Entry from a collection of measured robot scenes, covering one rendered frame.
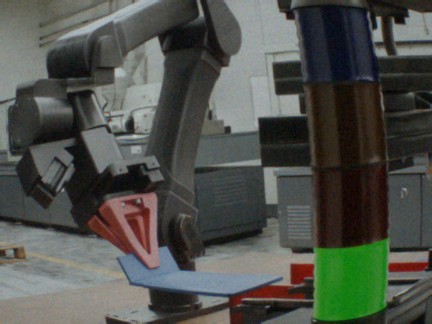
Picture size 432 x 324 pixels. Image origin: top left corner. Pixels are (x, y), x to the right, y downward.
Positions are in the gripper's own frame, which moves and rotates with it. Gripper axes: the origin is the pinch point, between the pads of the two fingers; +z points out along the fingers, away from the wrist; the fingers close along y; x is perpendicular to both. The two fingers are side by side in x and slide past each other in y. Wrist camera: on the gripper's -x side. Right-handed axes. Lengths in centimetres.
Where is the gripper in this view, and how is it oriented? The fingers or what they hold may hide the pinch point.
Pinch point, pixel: (148, 262)
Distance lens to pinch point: 86.7
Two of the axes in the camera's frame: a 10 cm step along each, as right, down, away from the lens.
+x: 6.7, -1.3, 7.3
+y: 5.8, -5.3, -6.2
